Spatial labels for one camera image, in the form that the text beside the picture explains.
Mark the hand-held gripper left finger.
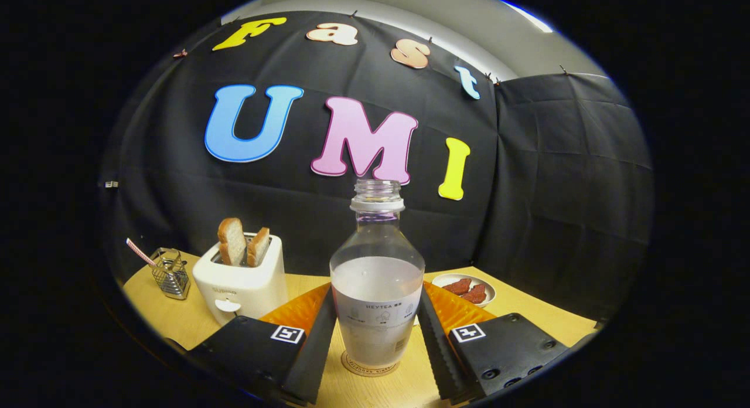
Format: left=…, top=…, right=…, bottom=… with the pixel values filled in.
left=187, top=282, right=339, bottom=406

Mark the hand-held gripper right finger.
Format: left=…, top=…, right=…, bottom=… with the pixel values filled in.
left=417, top=281, right=572, bottom=404

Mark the round brown coaster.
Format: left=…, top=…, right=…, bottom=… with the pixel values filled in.
left=340, top=351, right=400, bottom=378

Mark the clear juice bottle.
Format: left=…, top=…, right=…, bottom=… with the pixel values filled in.
left=330, top=179, right=425, bottom=368

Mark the white oval plate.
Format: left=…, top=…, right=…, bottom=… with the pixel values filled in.
left=431, top=273, right=496, bottom=307

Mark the white toaster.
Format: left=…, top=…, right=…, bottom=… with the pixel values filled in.
left=192, top=232, right=289, bottom=327

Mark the toasted bread slice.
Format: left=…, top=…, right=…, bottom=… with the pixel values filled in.
left=217, top=217, right=247, bottom=266
left=247, top=227, right=271, bottom=267

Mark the wooden table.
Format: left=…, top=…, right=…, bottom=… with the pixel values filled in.
left=120, top=250, right=598, bottom=408

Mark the black backdrop cloth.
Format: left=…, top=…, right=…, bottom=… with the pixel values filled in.
left=98, top=11, right=654, bottom=321

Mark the pink striped straw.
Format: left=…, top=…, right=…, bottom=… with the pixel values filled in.
left=126, top=238, right=158, bottom=268

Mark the wire mesh basket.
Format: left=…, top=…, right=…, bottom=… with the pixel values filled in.
left=150, top=247, right=191, bottom=300

